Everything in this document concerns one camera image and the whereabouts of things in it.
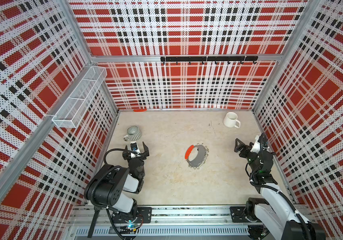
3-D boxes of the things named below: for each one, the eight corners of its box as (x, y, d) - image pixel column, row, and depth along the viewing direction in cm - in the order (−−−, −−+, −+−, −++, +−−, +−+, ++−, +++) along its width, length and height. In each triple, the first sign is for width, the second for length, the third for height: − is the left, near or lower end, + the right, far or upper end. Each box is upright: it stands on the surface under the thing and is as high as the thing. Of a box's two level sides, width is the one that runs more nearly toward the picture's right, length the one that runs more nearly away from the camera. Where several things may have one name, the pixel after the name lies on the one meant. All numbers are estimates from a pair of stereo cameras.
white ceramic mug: (224, 129, 111) (227, 121, 105) (222, 119, 118) (224, 111, 111) (237, 129, 111) (241, 121, 105) (234, 119, 118) (237, 111, 111)
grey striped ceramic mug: (125, 143, 104) (123, 138, 99) (129, 130, 111) (127, 125, 106) (140, 143, 104) (138, 138, 99) (142, 130, 111) (141, 125, 106)
